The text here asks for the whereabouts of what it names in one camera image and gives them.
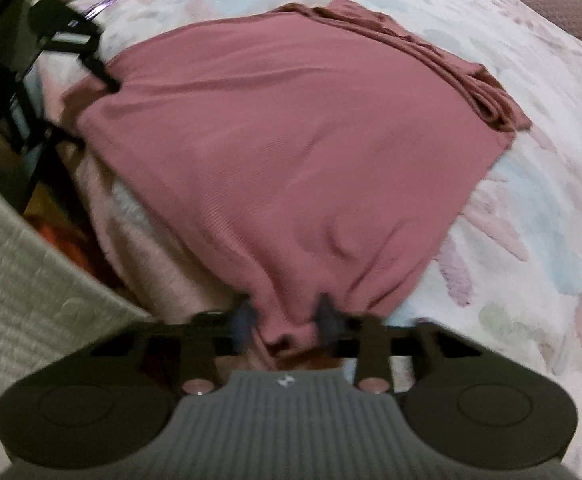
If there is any orange cloth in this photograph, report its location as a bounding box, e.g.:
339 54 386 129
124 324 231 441
23 210 102 281

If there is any pink turtleneck sweater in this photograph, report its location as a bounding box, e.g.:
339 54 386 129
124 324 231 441
63 0 534 361

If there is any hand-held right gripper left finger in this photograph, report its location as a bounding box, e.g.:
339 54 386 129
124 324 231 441
88 296 259 397

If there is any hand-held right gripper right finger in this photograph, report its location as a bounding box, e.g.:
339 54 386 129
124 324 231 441
316 294 452 397

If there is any white floral fleece blanket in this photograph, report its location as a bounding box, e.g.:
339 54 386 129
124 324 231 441
21 0 582 396

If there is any white quilted basket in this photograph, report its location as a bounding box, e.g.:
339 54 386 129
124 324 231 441
0 162 159 386

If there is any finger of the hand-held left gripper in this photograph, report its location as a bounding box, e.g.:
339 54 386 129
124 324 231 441
78 52 122 94
41 120 86 152

